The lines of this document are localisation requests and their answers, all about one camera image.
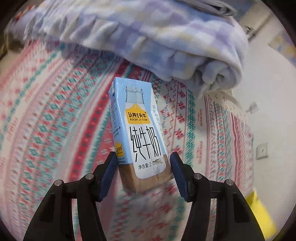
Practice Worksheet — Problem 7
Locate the light blue milk carton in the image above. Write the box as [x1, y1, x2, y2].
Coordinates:
[109, 77, 173, 193]

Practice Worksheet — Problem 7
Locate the yellow paper cup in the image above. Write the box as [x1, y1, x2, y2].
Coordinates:
[246, 189, 277, 240]

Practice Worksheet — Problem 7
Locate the patterned pink bed sheet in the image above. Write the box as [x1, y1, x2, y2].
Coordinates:
[1, 41, 253, 240]

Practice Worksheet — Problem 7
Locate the plaid purple fleece blanket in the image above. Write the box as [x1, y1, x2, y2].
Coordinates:
[23, 0, 249, 99]

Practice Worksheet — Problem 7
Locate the folded grey white towel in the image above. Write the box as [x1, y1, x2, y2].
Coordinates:
[181, 0, 237, 16]

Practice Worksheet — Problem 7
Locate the wall socket plate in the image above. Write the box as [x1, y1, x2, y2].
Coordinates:
[256, 143, 268, 160]

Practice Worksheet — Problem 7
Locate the world map wall poster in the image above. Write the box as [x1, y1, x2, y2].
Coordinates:
[268, 30, 295, 65]

